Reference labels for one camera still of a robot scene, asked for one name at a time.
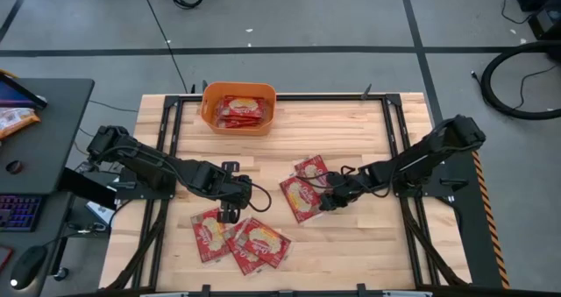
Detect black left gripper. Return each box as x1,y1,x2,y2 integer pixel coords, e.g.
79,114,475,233
212,159,254,226

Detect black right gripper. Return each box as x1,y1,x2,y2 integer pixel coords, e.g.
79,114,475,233
318,167,373,213

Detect orange plastic basket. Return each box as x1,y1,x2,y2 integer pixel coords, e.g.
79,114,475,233
200,81,278,137

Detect black controller box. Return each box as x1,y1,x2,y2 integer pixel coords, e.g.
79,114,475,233
59,167,117,210

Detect orange black hazard tape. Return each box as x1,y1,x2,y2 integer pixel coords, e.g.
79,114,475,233
471,150,512,289

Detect black desk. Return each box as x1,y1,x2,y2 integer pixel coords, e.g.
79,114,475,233
0,77,96,297

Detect backlit black keyboard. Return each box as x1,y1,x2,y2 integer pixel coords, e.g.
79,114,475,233
0,194,44,233

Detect black computer mouse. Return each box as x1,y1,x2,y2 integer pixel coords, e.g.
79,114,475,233
9,244,48,291

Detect orange snack bag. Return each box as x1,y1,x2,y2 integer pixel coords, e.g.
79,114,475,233
0,107,41,139

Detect black laptop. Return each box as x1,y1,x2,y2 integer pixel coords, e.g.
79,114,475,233
0,71,48,110

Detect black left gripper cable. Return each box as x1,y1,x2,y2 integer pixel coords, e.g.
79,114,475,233
245,180,273,214

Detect black aluminium table frame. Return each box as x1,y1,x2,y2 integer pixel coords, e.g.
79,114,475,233
104,82,472,297

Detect long black floor cable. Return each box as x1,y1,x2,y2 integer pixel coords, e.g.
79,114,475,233
138,0,190,95

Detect thick black hose loop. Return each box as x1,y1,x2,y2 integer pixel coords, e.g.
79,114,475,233
479,39,561,122

